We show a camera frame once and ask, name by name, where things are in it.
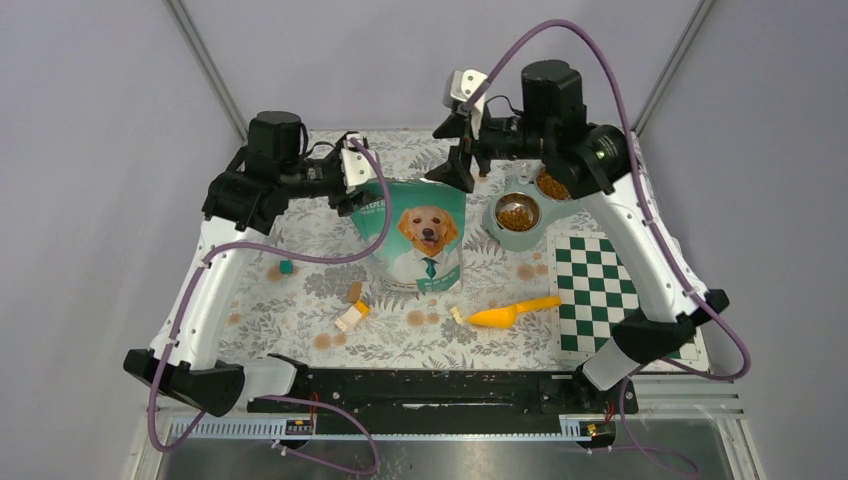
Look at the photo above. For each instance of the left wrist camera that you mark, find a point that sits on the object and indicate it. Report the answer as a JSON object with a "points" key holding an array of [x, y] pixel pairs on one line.
{"points": [[356, 167]]}

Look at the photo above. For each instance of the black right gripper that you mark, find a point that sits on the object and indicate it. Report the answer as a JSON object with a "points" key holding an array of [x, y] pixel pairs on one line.
{"points": [[454, 172]]}

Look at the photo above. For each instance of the brown pet food kibble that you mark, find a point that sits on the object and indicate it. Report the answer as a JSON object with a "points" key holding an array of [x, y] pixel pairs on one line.
{"points": [[519, 212]]}

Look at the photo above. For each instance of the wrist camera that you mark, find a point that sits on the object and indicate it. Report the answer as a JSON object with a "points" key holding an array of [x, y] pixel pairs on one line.
{"points": [[465, 93], [356, 167]]}

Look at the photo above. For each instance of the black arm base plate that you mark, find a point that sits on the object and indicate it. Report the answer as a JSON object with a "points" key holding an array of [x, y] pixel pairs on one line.
{"points": [[450, 402]]}

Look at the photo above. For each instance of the green dog food bag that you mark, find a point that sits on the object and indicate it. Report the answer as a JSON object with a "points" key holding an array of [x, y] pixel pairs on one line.
{"points": [[422, 251]]}

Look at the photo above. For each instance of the orange plastic scoop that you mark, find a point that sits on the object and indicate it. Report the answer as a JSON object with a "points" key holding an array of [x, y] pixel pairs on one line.
{"points": [[505, 317]]}

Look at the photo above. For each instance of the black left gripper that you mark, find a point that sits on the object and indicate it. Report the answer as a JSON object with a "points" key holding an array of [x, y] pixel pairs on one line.
{"points": [[342, 200]]}

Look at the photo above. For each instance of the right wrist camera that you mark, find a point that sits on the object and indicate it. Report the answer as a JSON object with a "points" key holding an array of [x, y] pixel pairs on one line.
{"points": [[465, 93]]}

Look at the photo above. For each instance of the floral patterned table cloth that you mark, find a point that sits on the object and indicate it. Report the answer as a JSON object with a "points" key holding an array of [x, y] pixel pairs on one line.
{"points": [[294, 315]]}

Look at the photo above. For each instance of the green white checkerboard mat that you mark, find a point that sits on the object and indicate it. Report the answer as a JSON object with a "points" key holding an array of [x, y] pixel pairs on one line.
{"points": [[595, 290]]}

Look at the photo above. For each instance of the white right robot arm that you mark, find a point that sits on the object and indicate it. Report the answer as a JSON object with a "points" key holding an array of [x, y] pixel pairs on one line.
{"points": [[599, 170]]}

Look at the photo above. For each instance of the mint double pet bowl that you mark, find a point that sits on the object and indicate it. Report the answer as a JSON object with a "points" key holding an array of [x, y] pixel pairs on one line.
{"points": [[516, 182]]}

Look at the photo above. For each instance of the brown wooden cylinder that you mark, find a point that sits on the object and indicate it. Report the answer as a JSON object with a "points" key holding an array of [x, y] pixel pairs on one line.
{"points": [[354, 293]]}

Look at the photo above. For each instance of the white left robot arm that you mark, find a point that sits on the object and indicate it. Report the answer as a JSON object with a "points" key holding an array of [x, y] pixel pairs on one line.
{"points": [[243, 202]]}

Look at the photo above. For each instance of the small cream toy piece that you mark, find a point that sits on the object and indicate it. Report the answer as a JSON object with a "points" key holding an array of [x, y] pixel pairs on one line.
{"points": [[456, 315]]}

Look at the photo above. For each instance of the white yellow toy block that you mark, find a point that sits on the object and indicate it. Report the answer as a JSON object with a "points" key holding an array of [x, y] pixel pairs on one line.
{"points": [[352, 316]]}

